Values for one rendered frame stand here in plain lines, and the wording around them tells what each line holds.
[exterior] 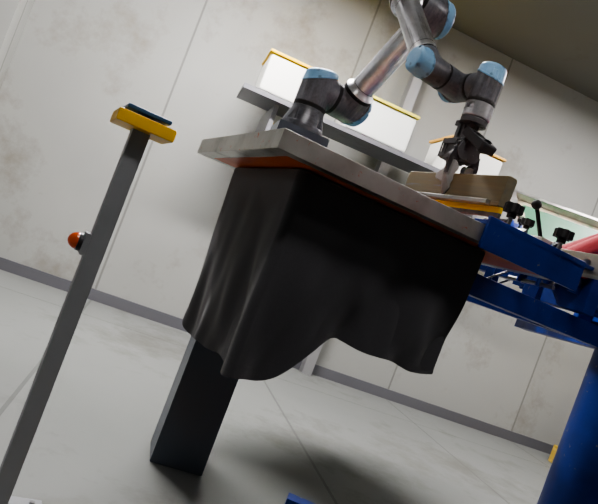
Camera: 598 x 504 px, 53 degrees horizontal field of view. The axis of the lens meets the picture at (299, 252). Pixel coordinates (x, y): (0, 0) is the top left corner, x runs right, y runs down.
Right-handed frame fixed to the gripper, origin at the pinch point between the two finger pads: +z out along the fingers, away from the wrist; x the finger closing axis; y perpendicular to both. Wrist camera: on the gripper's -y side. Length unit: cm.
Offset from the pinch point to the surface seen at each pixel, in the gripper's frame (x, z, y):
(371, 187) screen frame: 39, 13, -29
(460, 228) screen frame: 16.2, 12.8, -29.5
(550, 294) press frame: -50, 13, 4
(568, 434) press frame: -76, 51, 3
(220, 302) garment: 49, 46, -3
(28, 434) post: 75, 88, 9
